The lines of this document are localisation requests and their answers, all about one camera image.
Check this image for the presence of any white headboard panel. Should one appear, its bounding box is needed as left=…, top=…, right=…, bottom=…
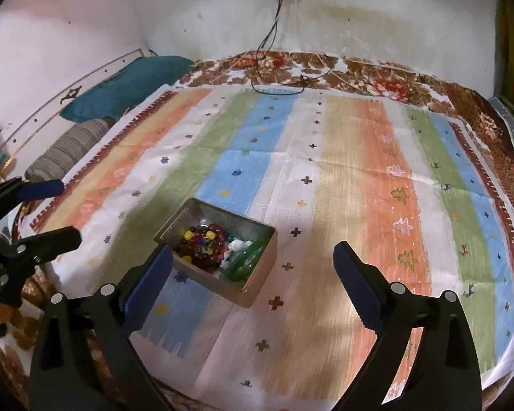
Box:
left=0, top=47, right=155, bottom=163

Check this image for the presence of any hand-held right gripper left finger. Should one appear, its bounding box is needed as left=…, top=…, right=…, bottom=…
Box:
left=28, top=244, right=174, bottom=411

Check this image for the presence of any silver metal tin box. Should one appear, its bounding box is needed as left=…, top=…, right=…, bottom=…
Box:
left=154, top=198, right=278, bottom=308

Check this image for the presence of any black cable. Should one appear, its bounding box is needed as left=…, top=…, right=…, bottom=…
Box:
left=250, top=0, right=307, bottom=95

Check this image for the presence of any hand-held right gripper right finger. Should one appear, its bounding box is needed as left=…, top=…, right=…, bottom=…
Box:
left=333, top=241, right=482, bottom=411

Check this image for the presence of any pastel striped cloth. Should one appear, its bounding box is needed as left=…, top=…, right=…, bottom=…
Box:
left=19, top=83, right=514, bottom=411

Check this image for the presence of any yellow and dark bead bracelet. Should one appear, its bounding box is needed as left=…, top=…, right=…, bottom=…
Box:
left=180, top=225, right=223, bottom=264

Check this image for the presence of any dark red bead bracelet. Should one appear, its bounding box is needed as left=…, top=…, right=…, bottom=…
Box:
left=173, top=223, right=230, bottom=270

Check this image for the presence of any grey striped pillow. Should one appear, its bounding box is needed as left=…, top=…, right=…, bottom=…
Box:
left=24, top=119, right=116, bottom=185

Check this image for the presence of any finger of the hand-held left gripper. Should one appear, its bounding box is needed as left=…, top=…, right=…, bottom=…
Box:
left=6, top=225, right=83, bottom=265
left=0, top=178, right=65, bottom=204

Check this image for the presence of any multicolour bead bracelet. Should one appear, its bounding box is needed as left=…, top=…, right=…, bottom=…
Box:
left=193, top=227, right=236, bottom=258

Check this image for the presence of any white bead bracelet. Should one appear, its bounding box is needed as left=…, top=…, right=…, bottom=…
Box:
left=220, top=237, right=251, bottom=275

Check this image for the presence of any teal pillow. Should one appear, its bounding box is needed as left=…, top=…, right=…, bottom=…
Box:
left=60, top=55, right=195, bottom=123

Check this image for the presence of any green bangle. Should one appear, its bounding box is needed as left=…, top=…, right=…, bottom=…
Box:
left=220, top=240, right=268, bottom=285

